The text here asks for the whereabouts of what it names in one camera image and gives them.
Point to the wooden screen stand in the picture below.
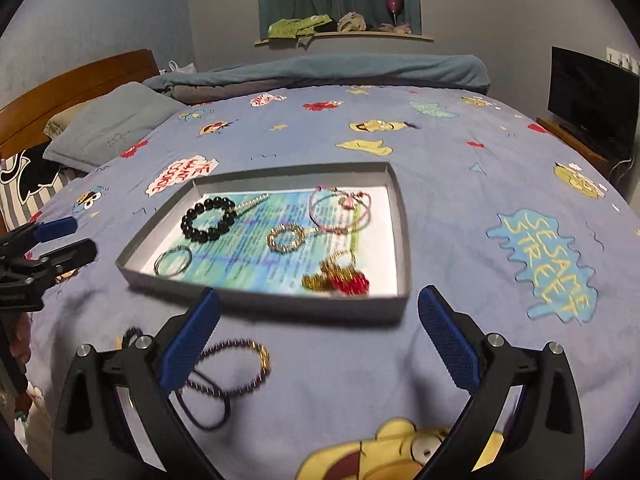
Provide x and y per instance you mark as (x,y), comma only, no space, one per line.
(565,137)

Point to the grey folded blanket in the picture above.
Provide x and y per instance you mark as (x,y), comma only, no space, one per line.
(205,94)
(325,70)

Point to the white bag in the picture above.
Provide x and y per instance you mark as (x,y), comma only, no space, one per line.
(181,66)

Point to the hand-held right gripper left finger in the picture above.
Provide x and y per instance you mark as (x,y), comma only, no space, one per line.
(192,340)

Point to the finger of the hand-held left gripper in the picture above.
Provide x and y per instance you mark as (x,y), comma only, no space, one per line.
(55,227)
(65,255)

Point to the thin silver bangle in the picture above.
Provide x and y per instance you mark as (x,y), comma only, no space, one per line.
(159,266)

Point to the white wall sockets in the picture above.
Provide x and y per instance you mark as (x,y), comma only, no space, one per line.
(622,57)

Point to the green cloth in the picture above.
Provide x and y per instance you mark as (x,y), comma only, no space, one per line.
(292,26)

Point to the blue cartoon printed blanket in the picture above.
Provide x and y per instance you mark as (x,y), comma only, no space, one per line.
(475,270)

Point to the black flat screen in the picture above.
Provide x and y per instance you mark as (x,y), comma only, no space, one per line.
(595,100)

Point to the printed paper sheet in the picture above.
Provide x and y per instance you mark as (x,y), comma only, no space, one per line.
(250,255)

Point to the wooden headboard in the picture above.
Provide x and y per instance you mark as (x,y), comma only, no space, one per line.
(65,90)

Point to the beige pillow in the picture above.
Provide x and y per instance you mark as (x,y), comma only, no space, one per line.
(60,122)

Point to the striped cartoon pillow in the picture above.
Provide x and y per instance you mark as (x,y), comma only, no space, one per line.
(30,185)

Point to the shallow grey cardboard box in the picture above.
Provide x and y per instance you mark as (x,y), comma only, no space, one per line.
(300,305)

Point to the beige plush toy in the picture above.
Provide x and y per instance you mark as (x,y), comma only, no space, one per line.
(352,22)

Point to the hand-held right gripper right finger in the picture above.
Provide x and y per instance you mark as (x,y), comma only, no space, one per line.
(450,340)

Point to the wooden window shelf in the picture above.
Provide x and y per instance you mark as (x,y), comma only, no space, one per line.
(350,36)

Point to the pink cloth item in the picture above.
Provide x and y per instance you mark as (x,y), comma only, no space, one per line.
(395,29)

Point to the grey pillow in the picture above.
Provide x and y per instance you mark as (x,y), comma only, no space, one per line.
(115,125)

